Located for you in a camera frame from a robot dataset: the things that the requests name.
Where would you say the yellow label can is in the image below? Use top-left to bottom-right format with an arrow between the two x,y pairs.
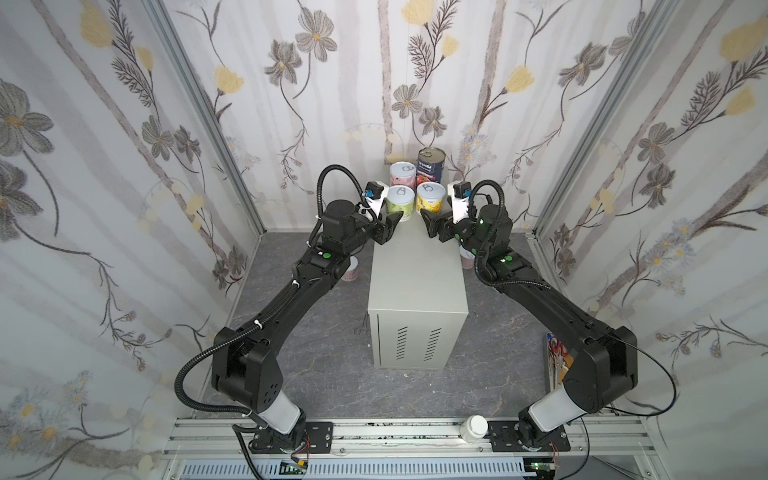
416,182 -> 446,213

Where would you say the green label can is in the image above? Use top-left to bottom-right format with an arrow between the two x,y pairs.
386,185 -> 415,222

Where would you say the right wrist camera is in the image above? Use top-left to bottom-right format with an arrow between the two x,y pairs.
448,181 -> 472,224

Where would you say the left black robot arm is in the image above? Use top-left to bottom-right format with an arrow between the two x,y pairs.
174,164 -> 402,451

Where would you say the blue red tomato can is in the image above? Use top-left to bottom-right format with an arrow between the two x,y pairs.
416,147 -> 446,185

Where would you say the grey metal cabinet box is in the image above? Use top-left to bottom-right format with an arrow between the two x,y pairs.
368,213 -> 468,370

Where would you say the aluminium rail frame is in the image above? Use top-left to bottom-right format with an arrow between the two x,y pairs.
162,416 -> 670,479

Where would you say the white cable duct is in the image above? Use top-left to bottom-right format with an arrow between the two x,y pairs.
179,458 -> 538,480

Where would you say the pink white can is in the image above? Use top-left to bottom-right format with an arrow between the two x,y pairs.
389,161 -> 417,189

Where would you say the red handled scissors package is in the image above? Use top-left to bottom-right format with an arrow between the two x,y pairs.
545,333 -> 574,389

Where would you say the pink can right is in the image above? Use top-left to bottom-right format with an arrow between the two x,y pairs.
459,246 -> 476,270

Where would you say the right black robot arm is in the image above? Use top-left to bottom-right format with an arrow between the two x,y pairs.
419,180 -> 643,450

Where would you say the pink label can left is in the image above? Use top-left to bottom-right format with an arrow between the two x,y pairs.
341,256 -> 359,282

